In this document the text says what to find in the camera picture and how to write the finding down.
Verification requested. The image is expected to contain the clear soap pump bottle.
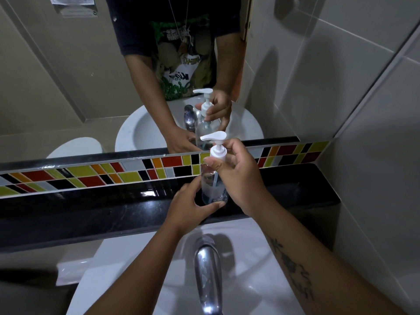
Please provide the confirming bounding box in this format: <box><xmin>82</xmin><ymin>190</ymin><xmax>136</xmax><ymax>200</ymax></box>
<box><xmin>199</xmin><ymin>131</ymin><xmax>229</xmax><ymax>206</ymax></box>

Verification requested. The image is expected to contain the person's right forearm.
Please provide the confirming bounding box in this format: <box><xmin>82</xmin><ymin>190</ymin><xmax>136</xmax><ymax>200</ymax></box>
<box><xmin>249</xmin><ymin>197</ymin><xmax>408</xmax><ymax>315</ymax></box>

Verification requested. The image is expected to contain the person's right hand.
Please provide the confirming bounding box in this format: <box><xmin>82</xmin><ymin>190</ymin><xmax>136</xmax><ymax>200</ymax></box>
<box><xmin>203</xmin><ymin>138</ymin><xmax>273</xmax><ymax>218</ymax></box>

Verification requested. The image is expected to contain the white ceramic sink basin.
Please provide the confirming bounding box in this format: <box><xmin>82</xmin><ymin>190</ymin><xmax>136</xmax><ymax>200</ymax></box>
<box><xmin>66</xmin><ymin>218</ymin><xmax>306</xmax><ymax>315</ymax></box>

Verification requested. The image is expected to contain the black stone ledge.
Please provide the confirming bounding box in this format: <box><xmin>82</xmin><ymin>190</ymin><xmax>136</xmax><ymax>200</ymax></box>
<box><xmin>0</xmin><ymin>163</ymin><xmax>342</xmax><ymax>254</ymax></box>

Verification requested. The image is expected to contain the person's left hand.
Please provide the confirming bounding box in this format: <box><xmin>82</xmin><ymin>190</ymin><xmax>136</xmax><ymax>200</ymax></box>
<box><xmin>164</xmin><ymin>175</ymin><xmax>227</xmax><ymax>237</ymax></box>

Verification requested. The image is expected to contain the white ceramic fixture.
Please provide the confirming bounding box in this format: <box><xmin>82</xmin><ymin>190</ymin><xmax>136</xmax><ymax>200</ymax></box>
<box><xmin>55</xmin><ymin>239</ymin><xmax>103</xmax><ymax>287</ymax></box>

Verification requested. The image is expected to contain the person's left forearm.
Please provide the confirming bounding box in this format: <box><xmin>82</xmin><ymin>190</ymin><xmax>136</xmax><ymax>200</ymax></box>
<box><xmin>84</xmin><ymin>222</ymin><xmax>195</xmax><ymax>315</ymax></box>

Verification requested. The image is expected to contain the chrome faucet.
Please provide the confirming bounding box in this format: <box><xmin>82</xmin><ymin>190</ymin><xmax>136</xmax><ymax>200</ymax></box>
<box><xmin>194</xmin><ymin>235</ymin><xmax>224</xmax><ymax>315</ymax></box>

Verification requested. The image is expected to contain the wall mirror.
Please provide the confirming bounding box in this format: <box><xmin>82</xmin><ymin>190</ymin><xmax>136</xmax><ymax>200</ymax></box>
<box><xmin>0</xmin><ymin>0</ymin><xmax>420</xmax><ymax>163</ymax></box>

